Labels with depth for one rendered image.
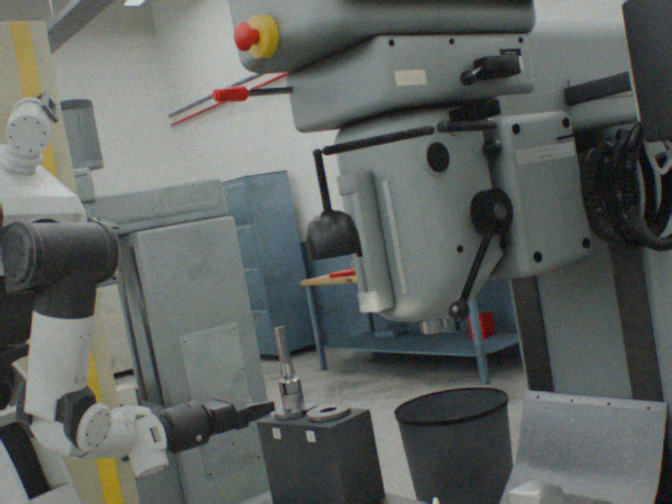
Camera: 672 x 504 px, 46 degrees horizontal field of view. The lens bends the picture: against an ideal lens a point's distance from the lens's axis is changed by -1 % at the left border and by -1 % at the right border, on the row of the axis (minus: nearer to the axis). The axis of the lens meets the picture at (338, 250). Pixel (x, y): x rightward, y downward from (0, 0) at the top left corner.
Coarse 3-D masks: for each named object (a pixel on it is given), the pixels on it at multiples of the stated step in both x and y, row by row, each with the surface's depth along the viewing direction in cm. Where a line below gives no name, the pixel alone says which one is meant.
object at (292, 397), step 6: (294, 384) 167; (300, 384) 168; (282, 390) 167; (288, 390) 166; (294, 390) 167; (300, 390) 168; (282, 396) 167; (288, 396) 167; (294, 396) 167; (300, 396) 167; (282, 402) 168; (288, 402) 167; (294, 402) 167; (300, 402) 167; (288, 408) 167; (294, 408) 167; (300, 408) 167
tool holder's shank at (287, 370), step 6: (276, 330) 167; (282, 330) 167; (276, 336) 167; (282, 336) 167; (282, 342) 167; (282, 348) 167; (282, 354) 167; (288, 354) 168; (282, 360) 167; (288, 360) 167; (282, 366) 167; (288, 366) 167; (282, 372) 167; (288, 372) 167; (294, 372) 168; (288, 378) 167
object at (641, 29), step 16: (640, 0) 113; (656, 0) 111; (624, 16) 115; (640, 16) 113; (656, 16) 111; (640, 32) 113; (656, 32) 112; (640, 48) 114; (656, 48) 112; (640, 64) 114; (656, 64) 112; (640, 80) 115; (656, 80) 113; (640, 96) 115; (656, 96) 113; (640, 112) 116; (656, 112) 114; (656, 128) 114
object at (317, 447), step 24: (312, 408) 167; (336, 408) 163; (360, 408) 164; (264, 432) 167; (288, 432) 162; (312, 432) 157; (336, 432) 155; (360, 432) 160; (264, 456) 169; (288, 456) 164; (312, 456) 159; (336, 456) 154; (360, 456) 159; (288, 480) 165; (312, 480) 160; (336, 480) 155; (360, 480) 158
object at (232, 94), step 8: (224, 88) 119; (232, 88) 120; (240, 88) 120; (272, 88) 125; (280, 88) 125; (288, 88) 126; (216, 96) 118; (224, 96) 119; (232, 96) 120; (240, 96) 120; (248, 96) 122
